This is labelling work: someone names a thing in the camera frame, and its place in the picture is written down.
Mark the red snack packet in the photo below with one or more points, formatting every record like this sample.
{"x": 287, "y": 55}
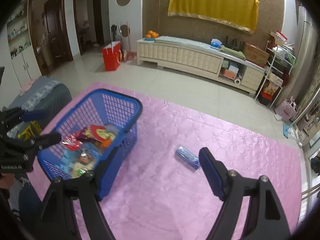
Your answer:
{"x": 71, "y": 141}

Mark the pile of oranges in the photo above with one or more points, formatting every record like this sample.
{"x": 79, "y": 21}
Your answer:
{"x": 152, "y": 34}

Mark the silver standing air conditioner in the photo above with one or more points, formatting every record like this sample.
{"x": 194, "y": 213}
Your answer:
{"x": 303, "y": 30}

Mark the brown cardboard box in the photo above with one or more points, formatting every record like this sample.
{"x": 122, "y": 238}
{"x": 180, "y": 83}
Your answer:
{"x": 256, "y": 55}

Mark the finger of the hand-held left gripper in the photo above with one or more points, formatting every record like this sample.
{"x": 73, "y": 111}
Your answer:
{"x": 48, "y": 139}
{"x": 33, "y": 116}

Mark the yellow cloth cover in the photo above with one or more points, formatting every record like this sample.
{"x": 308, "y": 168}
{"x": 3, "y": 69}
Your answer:
{"x": 212, "y": 2}

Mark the blue purple oblong packet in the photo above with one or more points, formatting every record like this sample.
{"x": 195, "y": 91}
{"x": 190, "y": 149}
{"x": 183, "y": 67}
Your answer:
{"x": 186, "y": 156}

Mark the blue plastic basket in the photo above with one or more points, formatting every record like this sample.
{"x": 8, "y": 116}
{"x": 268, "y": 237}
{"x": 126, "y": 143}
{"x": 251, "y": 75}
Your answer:
{"x": 130, "y": 140}

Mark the grey upholstered chair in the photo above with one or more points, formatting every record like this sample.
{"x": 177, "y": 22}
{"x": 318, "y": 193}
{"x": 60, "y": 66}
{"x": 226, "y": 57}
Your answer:
{"x": 55, "y": 97}

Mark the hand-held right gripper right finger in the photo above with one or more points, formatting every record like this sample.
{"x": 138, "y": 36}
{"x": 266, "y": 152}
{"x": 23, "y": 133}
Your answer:
{"x": 210, "y": 171}

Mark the purple yellow snack packet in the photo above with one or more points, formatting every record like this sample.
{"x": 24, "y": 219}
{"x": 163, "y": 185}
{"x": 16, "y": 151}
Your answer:
{"x": 83, "y": 133}

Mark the orange snack bar packet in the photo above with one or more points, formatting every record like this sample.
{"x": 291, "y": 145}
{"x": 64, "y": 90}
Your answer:
{"x": 107, "y": 142}

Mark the white wall cabinet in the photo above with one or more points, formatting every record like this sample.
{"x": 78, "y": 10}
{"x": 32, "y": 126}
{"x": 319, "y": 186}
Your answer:
{"x": 22, "y": 62}

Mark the pink paper bag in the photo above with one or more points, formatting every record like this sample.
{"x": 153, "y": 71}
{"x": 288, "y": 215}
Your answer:
{"x": 286, "y": 111}

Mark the blue fruit plate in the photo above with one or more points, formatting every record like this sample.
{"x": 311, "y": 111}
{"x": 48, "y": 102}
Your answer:
{"x": 149, "y": 39}

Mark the silver red snack pouch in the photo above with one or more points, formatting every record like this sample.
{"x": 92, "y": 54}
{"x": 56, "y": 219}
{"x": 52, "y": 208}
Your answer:
{"x": 100, "y": 132}

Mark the mop with blue head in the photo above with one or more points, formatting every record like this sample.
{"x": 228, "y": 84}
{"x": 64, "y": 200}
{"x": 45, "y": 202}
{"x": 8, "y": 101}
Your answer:
{"x": 286, "y": 130}

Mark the white paper roll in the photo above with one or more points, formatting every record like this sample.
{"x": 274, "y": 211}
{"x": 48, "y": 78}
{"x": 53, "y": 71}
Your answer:
{"x": 237, "y": 81}

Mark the red white box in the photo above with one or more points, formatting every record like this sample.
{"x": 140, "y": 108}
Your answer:
{"x": 281, "y": 36}

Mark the black router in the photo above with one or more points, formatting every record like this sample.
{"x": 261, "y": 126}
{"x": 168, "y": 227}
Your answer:
{"x": 233, "y": 43}

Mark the dark wooden door frame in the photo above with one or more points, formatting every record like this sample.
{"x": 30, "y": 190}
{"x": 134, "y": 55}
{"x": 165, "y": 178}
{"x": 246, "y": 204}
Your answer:
{"x": 100, "y": 17}

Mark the white metal storage rack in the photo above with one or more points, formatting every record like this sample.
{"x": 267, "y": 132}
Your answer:
{"x": 275, "y": 80}

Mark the blue tissue box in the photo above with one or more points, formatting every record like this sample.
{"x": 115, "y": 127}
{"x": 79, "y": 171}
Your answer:
{"x": 216, "y": 43}

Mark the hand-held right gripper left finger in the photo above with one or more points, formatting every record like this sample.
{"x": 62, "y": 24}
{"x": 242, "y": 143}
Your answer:
{"x": 107, "y": 170}

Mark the orange box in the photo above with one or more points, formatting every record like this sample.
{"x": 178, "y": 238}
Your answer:
{"x": 229, "y": 73}

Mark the red paper bag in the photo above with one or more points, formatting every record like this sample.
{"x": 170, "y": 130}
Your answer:
{"x": 112, "y": 57}

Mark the pale green cabinet mat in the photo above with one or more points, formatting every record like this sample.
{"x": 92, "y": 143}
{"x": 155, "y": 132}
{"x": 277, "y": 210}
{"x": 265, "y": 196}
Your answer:
{"x": 182, "y": 42}

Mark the cream TV cabinet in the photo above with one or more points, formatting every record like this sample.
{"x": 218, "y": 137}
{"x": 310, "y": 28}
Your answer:
{"x": 187, "y": 55}

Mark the green folded cloth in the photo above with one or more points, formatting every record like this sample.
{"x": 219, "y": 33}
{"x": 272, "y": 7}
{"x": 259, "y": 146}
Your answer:
{"x": 232, "y": 52}

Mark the pink quilted table cover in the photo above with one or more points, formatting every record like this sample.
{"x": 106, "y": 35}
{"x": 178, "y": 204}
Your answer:
{"x": 175, "y": 117}

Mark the broom with dustpan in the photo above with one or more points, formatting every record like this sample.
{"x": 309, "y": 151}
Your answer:
{"x": 128, "y": 53}

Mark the pink cloth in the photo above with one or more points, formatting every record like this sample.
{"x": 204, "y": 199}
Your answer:
{"x": 28, "y": 85}

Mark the dark wooden door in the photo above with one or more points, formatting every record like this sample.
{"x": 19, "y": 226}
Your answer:
{"x": 53, "y": 30}

